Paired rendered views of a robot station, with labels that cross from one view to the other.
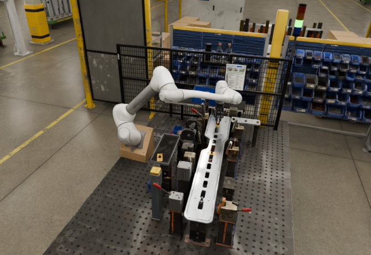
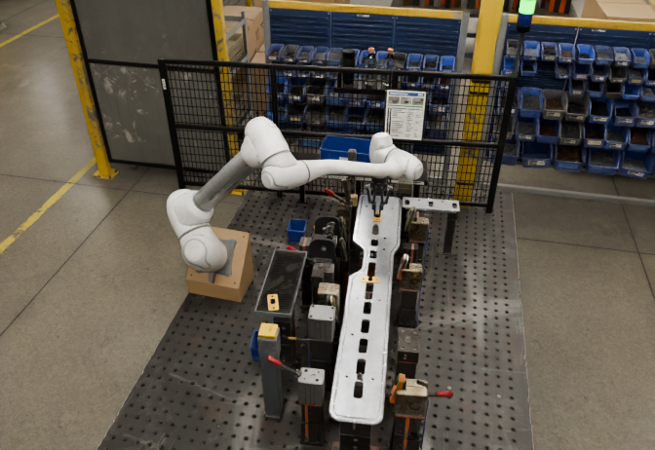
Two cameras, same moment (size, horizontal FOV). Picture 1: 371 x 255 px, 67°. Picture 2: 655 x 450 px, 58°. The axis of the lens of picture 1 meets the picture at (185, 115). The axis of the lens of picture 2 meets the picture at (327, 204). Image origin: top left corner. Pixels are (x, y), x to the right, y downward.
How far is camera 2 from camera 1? 29 cm
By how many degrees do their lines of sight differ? 6
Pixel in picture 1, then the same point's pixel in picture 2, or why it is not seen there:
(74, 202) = (100, 384)
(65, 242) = not seen: outside the picture
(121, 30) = (161, 17)
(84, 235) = not seen: outside the picture
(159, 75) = (258, 136)
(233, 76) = (401, 114)
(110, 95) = (147, 151)
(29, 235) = not seen: outside the picture
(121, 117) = (186, 218)
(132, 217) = (226, 417)
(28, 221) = (14, 429)
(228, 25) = not seen: outside the picture
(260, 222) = (469, 405)
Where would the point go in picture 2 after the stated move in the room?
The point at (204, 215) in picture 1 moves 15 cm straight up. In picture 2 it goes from (366, 409) to (368, 380)
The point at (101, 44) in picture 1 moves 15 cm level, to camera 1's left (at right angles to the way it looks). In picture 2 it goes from (119, 47) to (98, 48)
